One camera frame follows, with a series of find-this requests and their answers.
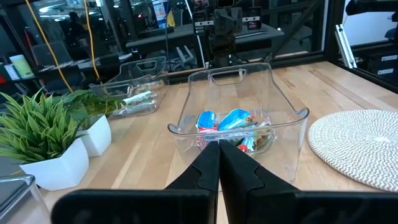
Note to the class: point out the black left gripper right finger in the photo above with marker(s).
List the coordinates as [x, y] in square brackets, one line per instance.
[248, 193]

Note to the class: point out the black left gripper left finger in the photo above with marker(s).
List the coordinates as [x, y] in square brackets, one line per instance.
[199, 186]

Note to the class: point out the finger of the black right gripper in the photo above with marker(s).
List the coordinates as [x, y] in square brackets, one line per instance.
[235, 20]
[222, 20]

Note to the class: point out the blue and red granola bar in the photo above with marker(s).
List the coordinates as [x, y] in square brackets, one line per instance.
[248, 143]

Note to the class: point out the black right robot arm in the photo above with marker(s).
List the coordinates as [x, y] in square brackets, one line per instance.
[222, 46]

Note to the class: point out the clear plastic bin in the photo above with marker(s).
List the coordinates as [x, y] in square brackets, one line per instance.
[230, 93]
[140, 71]
[12, 186]

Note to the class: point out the broad-leaf plant white pot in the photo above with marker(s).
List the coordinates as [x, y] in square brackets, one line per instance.
[98, 137]

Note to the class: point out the round woven beige mat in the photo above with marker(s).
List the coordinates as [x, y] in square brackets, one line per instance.
[357, 146]

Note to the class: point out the spiky grass plant white pot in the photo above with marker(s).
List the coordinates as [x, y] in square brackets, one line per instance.
[56, 168]

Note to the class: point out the pale green container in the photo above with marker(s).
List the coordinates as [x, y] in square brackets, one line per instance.
[21, 65]

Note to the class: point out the white card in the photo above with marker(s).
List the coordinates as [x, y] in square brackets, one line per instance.
[12, 72]

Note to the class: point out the black aluminium table frame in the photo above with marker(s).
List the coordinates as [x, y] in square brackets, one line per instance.
[331, 31]

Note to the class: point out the silver bracket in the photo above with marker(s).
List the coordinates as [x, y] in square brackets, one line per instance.
[345, 46]

